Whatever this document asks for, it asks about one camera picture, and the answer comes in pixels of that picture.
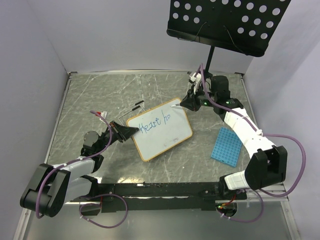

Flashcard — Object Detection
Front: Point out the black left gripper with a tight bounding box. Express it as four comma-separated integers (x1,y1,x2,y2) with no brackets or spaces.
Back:
96,120,139,154

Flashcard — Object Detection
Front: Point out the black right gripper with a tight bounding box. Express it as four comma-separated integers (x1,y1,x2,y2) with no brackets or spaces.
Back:
180,84,217,112

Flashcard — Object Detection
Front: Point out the yellow framed whiteboard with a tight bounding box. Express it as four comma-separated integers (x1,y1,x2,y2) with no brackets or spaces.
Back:
126,97,193,162

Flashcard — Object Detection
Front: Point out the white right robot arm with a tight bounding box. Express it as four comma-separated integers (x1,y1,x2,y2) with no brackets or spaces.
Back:
179,72,288,199

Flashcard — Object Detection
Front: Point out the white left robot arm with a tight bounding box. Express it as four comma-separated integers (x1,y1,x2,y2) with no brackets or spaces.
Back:
19,121,140,218

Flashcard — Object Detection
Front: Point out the blue studded building plate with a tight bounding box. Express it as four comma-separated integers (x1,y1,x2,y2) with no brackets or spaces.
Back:
210,127,243,168

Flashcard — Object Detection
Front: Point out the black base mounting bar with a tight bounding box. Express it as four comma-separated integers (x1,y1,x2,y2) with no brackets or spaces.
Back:
72,182,247,213

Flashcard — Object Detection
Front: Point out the black music stand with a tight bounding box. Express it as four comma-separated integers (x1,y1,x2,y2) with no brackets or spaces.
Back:
166,0,290,72

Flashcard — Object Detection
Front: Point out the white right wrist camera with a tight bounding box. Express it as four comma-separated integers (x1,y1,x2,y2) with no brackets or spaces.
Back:
188,72,202,94

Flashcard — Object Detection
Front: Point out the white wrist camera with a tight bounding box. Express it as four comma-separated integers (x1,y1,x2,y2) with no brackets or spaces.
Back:
188,72,202,94
96,110,108,120

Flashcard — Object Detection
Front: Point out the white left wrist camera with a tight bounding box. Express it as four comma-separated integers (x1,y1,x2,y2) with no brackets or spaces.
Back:
96,110,108,120

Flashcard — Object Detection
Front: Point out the wire whiteboard easel stand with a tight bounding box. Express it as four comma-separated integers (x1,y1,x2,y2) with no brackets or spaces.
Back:
118,100,146,125

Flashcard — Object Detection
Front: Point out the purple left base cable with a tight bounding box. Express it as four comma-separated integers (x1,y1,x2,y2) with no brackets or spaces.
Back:
79,194,129,228

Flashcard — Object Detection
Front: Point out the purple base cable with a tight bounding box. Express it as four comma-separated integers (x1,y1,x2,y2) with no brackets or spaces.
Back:
216,189,265,223
79,194,129,228

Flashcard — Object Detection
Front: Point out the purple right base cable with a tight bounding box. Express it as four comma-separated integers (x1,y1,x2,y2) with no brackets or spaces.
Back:
216,189,265,223

